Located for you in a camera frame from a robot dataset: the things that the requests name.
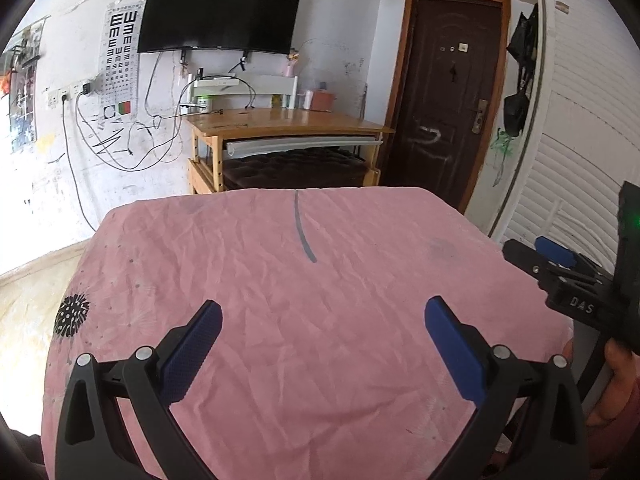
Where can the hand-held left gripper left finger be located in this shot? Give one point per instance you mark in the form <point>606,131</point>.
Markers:
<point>192,355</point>

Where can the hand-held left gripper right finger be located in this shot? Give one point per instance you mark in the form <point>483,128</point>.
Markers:
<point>457,350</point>

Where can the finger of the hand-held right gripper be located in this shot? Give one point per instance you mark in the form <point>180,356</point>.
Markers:
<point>552,252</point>
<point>520,255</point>

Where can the pink tablecloth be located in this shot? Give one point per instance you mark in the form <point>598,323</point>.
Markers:
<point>300,335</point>

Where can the small black hanging bag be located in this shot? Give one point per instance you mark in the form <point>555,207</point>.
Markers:
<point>515,112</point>

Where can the white louvered closet door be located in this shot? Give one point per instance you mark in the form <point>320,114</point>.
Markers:
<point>575,110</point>

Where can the dark brown door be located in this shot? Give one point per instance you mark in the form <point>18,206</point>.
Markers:
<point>440,110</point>

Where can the person's dark clothing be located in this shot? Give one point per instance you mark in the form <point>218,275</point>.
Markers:
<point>20,460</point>

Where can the dark tufted bench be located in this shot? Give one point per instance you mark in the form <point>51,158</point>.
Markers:
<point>295,167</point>

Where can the large black hanging bag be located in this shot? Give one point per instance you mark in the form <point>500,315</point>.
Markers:
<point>522,40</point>

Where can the pink box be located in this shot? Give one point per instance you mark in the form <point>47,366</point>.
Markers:
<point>322,101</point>

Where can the green white jar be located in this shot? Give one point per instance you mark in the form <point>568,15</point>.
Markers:
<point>204,103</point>

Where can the wooden desk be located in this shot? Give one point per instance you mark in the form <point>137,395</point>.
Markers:
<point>300,119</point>

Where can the white cup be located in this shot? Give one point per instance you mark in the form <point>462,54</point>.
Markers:
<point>307,100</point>

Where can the white router box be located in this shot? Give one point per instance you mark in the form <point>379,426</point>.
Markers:
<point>215,81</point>

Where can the black plug charger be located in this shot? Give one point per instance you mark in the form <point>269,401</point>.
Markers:
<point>86,88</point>

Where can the pink flower vase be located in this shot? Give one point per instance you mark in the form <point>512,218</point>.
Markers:
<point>291,67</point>

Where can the eye test chart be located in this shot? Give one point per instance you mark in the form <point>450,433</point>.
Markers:
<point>120,55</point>

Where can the white wall socket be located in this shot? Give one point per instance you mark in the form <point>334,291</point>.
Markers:
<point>52,99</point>
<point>67,91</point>

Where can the wall poster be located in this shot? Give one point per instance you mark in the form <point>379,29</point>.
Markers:
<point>25,110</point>

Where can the black wall television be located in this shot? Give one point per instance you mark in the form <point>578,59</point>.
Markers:
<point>220,10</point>

